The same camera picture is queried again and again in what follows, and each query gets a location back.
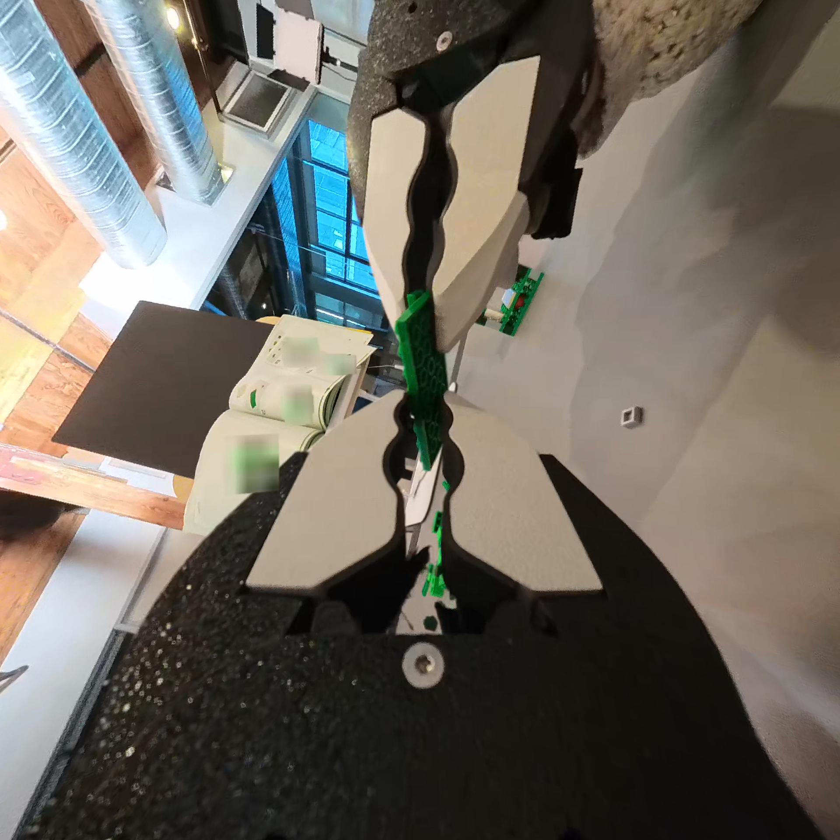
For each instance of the round ceiling light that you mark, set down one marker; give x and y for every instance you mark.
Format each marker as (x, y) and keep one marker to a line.
(172, 18)

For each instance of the open instruction booklet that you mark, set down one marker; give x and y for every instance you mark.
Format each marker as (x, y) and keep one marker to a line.
(216, 459)

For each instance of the white ceiling vent grille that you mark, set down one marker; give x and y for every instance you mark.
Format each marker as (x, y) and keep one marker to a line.
(259, 102)

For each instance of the silver ventilation duct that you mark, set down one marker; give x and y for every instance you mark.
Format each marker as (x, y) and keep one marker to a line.
(79, 144)
(164, 98)

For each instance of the black metal rod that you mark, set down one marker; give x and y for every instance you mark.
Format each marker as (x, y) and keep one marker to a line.
(13, 676)

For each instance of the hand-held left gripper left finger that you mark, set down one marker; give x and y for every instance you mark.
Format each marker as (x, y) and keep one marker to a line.
(328, 518)

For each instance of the large blue-lit window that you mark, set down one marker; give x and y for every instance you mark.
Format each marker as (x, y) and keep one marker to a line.
(328, 216)

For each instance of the wooden pillar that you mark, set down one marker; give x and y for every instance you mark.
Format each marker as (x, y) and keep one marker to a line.
(98, 489)

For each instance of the white book stand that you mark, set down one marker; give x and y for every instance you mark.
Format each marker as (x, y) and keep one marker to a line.
(420, 489)

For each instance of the small green lego model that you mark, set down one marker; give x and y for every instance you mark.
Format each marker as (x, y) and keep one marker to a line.
(518, 302)

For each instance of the small white square frame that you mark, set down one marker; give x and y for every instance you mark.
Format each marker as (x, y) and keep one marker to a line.
(632, 417)

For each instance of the person's right forearm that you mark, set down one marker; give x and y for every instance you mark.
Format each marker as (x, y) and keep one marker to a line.
(656, 39)

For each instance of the black flat panel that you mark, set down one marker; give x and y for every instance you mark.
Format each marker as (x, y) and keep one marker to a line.
(164, 387)

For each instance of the green lego baseplate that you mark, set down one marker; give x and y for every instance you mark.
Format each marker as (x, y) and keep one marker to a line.
(423, 367)

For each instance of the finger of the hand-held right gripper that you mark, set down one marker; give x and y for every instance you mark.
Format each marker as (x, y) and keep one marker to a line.
(387, 197)
(492, 164)

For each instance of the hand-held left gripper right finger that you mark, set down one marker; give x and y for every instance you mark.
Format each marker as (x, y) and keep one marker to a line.
(518, 525)

